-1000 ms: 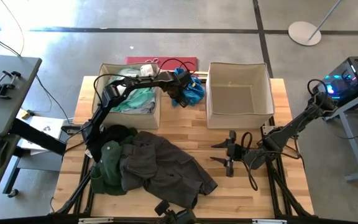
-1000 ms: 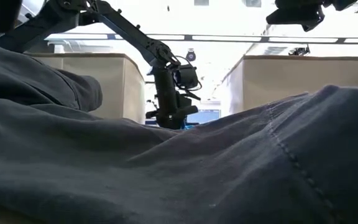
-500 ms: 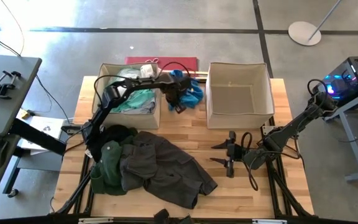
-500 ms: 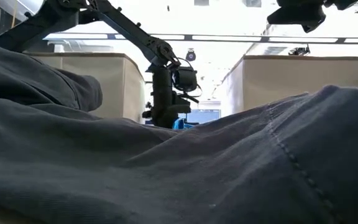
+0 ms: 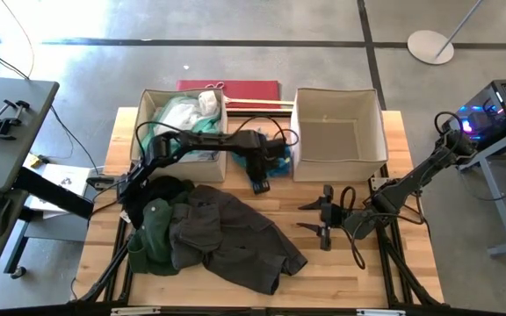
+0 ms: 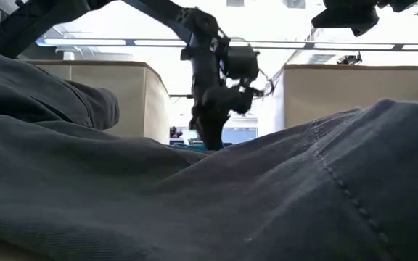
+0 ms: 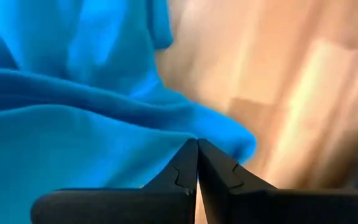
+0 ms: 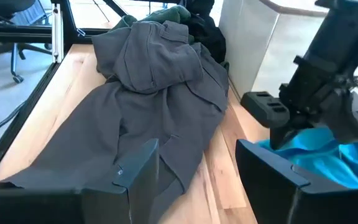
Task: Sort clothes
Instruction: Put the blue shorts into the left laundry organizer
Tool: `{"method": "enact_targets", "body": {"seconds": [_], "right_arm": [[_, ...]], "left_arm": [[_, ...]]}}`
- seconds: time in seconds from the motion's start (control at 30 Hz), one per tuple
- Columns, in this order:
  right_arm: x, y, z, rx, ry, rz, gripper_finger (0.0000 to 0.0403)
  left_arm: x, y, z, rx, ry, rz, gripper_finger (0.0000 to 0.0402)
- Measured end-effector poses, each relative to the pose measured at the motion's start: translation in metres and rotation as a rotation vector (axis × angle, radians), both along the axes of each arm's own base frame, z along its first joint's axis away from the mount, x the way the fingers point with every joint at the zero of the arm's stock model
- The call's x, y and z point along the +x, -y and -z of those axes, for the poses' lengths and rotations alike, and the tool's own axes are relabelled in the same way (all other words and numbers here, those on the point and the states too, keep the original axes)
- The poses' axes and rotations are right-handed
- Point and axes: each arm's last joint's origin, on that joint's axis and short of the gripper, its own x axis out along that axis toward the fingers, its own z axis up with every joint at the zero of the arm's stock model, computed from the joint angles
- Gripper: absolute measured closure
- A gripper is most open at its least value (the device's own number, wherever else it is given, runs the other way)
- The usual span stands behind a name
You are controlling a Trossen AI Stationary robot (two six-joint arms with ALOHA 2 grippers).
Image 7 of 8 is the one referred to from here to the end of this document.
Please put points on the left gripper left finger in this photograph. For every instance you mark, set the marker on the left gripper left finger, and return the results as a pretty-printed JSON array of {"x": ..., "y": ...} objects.
[{"x": 120, "y": 208}]

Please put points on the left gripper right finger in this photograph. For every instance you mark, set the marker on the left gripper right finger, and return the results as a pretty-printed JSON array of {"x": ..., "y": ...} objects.
[{"x": 291, "y": 208}]

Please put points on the bright blue garment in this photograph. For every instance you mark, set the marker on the bright blue garment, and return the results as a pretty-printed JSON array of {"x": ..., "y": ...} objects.
[{"x": 73, "y": 124}]

